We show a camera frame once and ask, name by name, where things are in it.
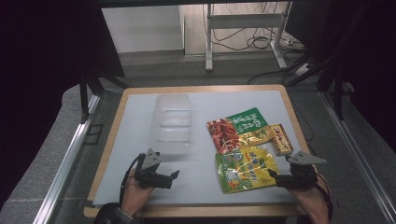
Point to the clear plastic container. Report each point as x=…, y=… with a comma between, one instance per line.
x=171, y=124

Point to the white metal stand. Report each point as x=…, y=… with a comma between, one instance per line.
x=246, y=21

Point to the black floor bracket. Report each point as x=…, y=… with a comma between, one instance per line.
x=92, y=134

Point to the person's right hand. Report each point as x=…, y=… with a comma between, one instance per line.
x=314, y=202

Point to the white table mat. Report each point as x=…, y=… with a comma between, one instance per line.
x=199, y=189

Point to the person's left hand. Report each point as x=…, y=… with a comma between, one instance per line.
x=134, y=196

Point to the black curtain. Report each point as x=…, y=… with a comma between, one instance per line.
x=370, y=62
x=40, y=62

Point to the yellow green spout pouch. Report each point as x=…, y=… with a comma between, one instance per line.
x=246, y=171

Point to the small yellow red packet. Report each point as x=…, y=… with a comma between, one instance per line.
x=281, y=140

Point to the white power strip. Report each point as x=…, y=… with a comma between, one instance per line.
x=302, y=70

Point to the black tripod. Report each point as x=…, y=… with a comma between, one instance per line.
x=337, y=87
x=93, y=85

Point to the green and red food packet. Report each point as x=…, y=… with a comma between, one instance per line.
x=236, y=130

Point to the aluminium rail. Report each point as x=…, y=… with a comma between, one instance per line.
x=67, y=161
x=355, y=146

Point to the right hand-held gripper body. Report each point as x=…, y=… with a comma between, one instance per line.
x=303, y=175

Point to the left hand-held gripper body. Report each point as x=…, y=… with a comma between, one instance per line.
x=151, y=160

